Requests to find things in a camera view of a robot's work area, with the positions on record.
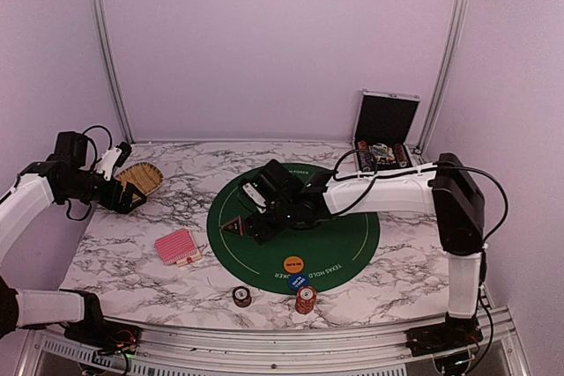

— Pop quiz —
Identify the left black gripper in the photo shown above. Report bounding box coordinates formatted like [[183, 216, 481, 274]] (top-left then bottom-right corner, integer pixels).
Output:
[[62, 171, 145, 214]]

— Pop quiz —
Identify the black triangular dealer button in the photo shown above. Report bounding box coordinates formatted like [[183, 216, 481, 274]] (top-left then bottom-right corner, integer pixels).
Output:
[[220, 217, 244, 237]]

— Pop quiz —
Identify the orange big blind button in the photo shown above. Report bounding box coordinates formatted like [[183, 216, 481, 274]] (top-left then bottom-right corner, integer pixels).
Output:
[[283, 255, 305, 275]]

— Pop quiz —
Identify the blue small blind button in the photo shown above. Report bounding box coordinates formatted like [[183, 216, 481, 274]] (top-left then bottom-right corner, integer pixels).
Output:
[[288, 273, 310, 291]]

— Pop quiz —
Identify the red poker chip stack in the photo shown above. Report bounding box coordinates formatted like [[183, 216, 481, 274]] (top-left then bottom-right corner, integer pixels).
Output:
[[295, 286, 316, 314]]

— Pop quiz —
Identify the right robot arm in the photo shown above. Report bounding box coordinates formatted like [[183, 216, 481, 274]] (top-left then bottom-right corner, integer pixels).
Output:
[[240, 153, 485, 348]]

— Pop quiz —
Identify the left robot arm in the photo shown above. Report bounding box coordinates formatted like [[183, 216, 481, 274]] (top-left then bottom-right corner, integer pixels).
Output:
[[1, 131, 147, 346]]

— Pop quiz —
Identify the woven bamboo tray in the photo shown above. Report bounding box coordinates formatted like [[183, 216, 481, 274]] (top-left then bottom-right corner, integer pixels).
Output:
[[115, 162, 164, 195]]

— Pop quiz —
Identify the red playing card deck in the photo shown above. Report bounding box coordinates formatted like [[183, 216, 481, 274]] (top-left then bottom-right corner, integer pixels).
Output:
[[154, 228, 202, 267]]

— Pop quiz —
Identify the round green poker mat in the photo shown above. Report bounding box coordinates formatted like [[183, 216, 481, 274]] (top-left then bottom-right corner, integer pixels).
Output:
[[206, 167, 380, 294]]

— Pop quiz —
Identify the black poker chip stack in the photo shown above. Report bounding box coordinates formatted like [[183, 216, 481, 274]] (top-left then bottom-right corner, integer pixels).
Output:
[[232, 286, 252, 308]]

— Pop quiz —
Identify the aluminium poker chip case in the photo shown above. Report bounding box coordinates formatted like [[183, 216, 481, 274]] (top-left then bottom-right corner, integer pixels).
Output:
[[352, 89, 420, 172]]

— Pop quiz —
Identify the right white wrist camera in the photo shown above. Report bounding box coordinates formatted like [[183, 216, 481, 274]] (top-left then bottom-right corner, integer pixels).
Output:
[[241, 181, 267, 212]]

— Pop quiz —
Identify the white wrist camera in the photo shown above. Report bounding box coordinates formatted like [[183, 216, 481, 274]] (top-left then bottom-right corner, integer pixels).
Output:
[[241, 181, 267, 212], [93, 142, 132, 181]]

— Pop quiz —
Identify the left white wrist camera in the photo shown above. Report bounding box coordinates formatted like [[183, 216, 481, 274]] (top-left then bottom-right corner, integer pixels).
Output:
[[93, 142, 132, 181]]

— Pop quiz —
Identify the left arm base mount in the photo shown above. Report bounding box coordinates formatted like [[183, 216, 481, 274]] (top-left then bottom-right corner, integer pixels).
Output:
[[64, 321, 141, 353]]

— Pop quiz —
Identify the front aluminium rail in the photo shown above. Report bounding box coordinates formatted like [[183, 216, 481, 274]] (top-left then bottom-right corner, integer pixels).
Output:
[[16, 307, 531, 375]]

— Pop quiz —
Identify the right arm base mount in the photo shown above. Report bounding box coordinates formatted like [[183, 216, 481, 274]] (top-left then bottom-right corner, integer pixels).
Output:
[[405, 323, 484, 357]]

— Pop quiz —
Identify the left aluminium frame post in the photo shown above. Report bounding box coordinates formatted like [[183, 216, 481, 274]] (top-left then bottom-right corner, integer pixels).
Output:
[[90, 0, 135, 144]]

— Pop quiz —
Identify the aluminium frame post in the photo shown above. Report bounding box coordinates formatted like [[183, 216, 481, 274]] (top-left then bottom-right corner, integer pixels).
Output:
[[90, 0, 135, 144], [416, 0, 469, 153]]

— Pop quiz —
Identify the right aluminium frame post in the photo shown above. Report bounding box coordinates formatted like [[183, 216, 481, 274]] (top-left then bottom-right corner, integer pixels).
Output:
[[416, 0, 469, 153]]

